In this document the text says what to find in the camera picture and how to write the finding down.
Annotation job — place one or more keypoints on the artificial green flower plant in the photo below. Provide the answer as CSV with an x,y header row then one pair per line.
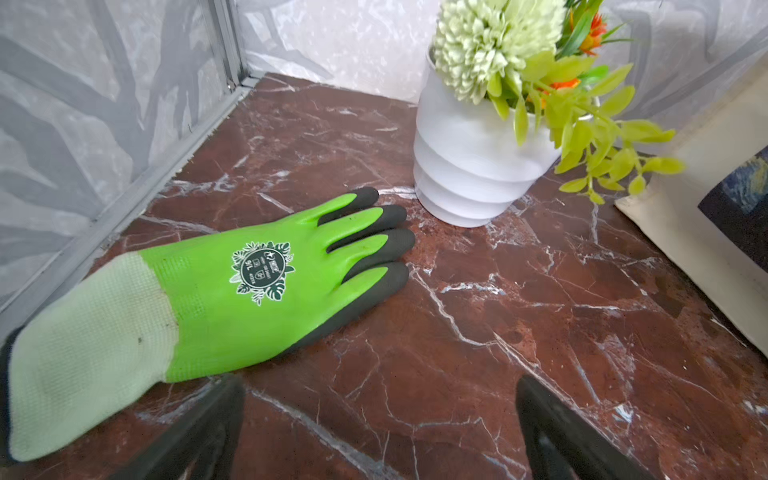
x,y
534,62

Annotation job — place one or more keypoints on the canvas bag with blue painting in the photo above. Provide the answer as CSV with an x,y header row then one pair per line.
x,y
711,220

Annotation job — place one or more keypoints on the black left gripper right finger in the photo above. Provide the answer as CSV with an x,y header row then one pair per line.
x,y
561,445

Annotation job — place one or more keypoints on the green black work glove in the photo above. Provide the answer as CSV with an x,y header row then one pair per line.
x,y
200,307

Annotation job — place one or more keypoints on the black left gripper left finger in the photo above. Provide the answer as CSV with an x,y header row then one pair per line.
x,y
203,442

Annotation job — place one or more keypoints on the white ribbed flower pot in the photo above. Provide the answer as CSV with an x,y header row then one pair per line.
x,y
468,166

